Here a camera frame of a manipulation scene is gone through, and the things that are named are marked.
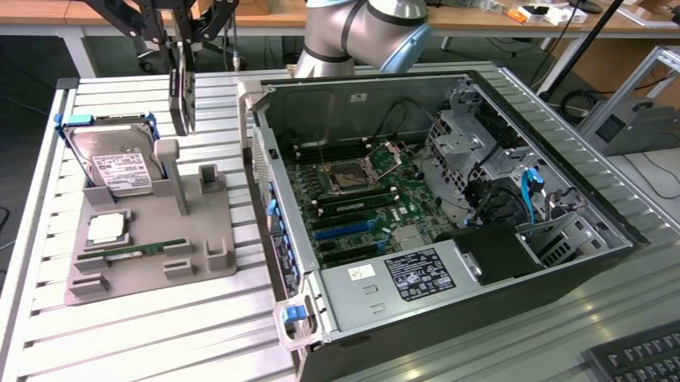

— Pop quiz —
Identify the graphics card with metal bracket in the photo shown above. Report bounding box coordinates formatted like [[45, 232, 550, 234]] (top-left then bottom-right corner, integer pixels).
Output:
[[168, 41, 196, 136]]

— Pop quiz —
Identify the hard disk in blue caddy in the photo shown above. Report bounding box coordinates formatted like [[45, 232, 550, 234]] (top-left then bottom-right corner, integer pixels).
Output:
[[54, 112, 165, 198]]

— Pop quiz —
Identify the black RAM slot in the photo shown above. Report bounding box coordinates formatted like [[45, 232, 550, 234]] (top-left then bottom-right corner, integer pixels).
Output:
[[291, 136, 367, 149], [311, 188, 395, 205], [293, 141, 368, 154], [308, 183, 392, 200], [297, 150, 371, 163], [295, 146, 370, 158]]

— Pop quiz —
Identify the thin metal locking lever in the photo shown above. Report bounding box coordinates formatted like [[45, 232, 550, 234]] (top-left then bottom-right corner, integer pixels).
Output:
[[315, 133, 328, 178]]

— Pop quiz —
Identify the metal socket cover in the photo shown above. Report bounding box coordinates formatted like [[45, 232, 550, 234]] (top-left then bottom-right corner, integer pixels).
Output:
[[359, 141, 408, 179]]

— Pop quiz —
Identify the CPU socket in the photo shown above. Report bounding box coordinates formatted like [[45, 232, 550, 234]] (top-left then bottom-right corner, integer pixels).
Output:
[[325, 160, 375, 197]]

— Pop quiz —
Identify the silver CPU chip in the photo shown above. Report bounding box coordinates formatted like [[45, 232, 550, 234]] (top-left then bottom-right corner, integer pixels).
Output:
[[85, 214, 132, 242]]

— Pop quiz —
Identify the grey parts rack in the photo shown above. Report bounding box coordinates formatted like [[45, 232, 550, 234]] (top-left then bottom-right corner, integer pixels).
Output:
[[64, 137, 239, 306]]

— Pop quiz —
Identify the green RAM stick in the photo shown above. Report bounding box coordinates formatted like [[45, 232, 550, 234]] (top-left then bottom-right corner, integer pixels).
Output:
[[82, 241, 188, 259], [319, 197, 399, 218]]

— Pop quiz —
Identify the metal disk bay cage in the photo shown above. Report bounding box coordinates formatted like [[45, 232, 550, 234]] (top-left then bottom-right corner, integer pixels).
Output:
[[422, 85, 537, 226], [514, 209, 619, 275]]

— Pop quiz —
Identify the long black expansion slot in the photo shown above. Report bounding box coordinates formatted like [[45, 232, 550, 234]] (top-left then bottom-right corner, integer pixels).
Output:
[[308, 214, 371, 231], [319, 242, 383, 262]]

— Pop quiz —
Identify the blue expansion slot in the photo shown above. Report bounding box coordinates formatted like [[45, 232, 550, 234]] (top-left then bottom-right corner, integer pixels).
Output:
[[312, 223, 375, 240]]

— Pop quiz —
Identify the green motherboard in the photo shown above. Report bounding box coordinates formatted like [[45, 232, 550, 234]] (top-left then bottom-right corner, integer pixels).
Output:
[[283, 134, 464, 270]]

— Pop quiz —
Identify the small white box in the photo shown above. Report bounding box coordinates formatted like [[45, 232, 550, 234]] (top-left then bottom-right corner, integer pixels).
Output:
[[549, 6, 589, 27]]

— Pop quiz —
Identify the silver chipset heatsink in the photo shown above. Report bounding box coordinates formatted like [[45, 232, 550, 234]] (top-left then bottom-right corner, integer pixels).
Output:
[[391, 232, 428, 251]]

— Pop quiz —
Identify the black monitor stand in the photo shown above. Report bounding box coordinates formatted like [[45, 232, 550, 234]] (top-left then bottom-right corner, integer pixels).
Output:
[[565, 0, 605, 14]]

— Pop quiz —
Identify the black tripod pole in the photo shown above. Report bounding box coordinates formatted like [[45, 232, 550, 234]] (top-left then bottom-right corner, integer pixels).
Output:
[[535, 0, 625, 103]]

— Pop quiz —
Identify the grey power supply unit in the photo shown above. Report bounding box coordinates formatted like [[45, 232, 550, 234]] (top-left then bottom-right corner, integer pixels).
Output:
[[303, 240, 483, 344]]

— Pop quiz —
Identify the brown cardboard box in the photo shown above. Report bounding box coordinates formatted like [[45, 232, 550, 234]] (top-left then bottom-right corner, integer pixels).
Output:
[[634, 0, 680, 18]]

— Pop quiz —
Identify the grey metal cabinet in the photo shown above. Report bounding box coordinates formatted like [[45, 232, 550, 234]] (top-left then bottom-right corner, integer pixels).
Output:
[[577, 99, 680, 157]]

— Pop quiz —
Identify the black open PC case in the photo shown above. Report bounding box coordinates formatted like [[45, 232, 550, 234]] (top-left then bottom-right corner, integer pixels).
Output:
[[236, 70, 650, 382]]

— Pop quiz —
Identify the black keyboard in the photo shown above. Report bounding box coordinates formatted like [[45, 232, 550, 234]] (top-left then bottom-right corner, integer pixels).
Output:
[[581, 320, 680, 382]]

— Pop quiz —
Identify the black hanging robot cable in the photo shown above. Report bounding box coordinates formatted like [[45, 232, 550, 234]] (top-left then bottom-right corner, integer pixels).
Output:
[[221, 14, 247, 72]]

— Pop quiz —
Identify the beige corner bracket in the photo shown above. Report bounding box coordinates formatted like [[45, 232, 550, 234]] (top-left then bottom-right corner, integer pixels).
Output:
[[272, 294, 323, 352], [236, 80, 269, 160]]

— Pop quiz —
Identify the black looped wire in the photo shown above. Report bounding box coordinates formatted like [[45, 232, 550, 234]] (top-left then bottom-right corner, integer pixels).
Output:
[[379, 98, 444, 141]]

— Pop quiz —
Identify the black wire bundle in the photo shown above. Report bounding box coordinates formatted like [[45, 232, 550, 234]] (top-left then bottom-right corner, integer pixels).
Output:
[[464, 174, 537, 230]]

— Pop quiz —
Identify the blue wire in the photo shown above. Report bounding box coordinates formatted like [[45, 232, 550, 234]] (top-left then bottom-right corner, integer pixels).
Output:
[[521, 166, 547, 224]]

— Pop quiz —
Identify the aluminium profile frame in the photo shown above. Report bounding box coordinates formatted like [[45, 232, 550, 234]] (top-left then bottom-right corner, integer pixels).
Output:
[[581, 45, 680, 134]]

